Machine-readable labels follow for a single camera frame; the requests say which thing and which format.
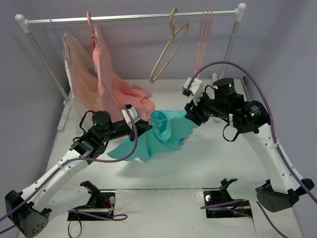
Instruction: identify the white metal clothes rack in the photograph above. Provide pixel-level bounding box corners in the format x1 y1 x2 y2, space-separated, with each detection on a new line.
15 3 246 131

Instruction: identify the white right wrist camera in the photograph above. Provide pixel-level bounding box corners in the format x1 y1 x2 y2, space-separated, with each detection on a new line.
183 77 204 106

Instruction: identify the beige plastic hanger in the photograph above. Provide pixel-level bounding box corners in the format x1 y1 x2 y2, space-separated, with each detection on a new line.
149 7 190 83

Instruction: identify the salmon pink t shirt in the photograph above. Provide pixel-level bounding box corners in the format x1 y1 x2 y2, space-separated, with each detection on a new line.
92 26 155 121

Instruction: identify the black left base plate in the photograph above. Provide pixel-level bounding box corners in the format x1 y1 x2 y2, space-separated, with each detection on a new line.
67 190 115 221

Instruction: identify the teal t shirt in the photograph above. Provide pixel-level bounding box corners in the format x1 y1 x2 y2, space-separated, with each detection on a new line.
106 109 200 163

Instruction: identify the pale peach t shirt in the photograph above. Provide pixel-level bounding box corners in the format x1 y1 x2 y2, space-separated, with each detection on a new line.
63 32 101 111

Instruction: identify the blue plastic hanger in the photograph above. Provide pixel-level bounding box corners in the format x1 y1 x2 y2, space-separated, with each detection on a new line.
140 111 168 126

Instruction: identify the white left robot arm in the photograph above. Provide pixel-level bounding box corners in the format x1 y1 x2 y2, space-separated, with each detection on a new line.
1 105 152 238

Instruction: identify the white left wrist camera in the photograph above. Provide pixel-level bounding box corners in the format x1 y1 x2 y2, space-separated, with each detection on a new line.
121 104 142 129

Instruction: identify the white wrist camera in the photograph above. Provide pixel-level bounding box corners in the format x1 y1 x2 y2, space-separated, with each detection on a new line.
183 77 204 106
121 104 142 129

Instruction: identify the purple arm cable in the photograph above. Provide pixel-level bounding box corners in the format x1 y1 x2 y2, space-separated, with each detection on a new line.
0 105 139 231
187 61 315 238

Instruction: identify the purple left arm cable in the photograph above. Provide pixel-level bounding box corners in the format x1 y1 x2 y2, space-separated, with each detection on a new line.
0 105 139 231

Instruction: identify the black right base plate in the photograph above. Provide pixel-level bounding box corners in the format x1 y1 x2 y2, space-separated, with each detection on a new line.
203 189 253 219

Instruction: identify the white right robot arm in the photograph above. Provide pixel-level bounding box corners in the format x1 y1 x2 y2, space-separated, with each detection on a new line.
183 78 315 212

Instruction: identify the pink hanger holding shirt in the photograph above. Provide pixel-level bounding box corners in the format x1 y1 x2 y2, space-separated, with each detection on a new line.
86 11 96 41

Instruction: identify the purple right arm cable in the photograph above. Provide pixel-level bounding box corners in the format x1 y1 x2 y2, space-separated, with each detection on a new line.
187 61 315 238

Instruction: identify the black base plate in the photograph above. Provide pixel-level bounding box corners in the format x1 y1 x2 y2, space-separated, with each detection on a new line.
203 189 253 219
67 190 115 221

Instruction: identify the blue hanger holding shirt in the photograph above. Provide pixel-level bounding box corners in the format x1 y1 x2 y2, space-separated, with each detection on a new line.
49 17 65 60

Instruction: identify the pink plastic hanger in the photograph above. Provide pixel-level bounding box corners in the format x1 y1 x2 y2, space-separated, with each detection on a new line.
197 9 211 75
194 10 206 73
199 9 214 75

